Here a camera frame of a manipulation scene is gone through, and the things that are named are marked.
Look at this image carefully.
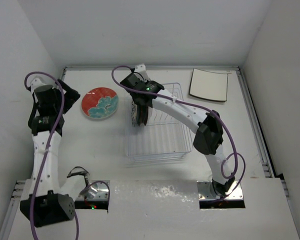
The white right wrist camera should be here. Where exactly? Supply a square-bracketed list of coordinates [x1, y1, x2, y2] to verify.
[133, 63, 149, 80]

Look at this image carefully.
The white wire dish rack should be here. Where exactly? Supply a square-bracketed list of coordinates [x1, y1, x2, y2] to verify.
[124, 93, 193, 165]

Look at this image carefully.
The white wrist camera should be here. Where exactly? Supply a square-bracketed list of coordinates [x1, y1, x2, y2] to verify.
[133, 63, 149, 80]
[30, 76, 46, 93]

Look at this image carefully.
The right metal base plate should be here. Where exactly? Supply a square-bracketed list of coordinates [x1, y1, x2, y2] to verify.
[196, 180, 244, 201]

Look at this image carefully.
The metal base plate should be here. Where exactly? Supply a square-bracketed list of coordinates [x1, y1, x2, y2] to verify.
[76, 180, 110, 202]
[196, 180, 244, 201]

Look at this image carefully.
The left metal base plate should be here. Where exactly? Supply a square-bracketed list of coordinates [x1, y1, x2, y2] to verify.
[76, 180, 110, 202]

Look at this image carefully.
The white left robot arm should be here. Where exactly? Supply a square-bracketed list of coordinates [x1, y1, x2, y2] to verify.
[20, 76, 89, 228]

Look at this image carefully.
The black white speckled plate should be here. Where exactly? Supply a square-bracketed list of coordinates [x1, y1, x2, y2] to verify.
[131, 100, 138, 127]

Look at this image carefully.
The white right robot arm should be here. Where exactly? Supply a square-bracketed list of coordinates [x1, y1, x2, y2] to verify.
[120, 73, 235, 197]

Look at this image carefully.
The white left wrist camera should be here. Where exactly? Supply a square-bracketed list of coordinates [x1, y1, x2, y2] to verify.
[30, 76, 46, 93]

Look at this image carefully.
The red floral round plate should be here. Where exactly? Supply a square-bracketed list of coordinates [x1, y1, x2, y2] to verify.
[81, 87, 119, 121]

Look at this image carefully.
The square grey plate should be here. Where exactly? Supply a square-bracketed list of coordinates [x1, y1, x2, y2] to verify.
[188, 68, 229, 103]

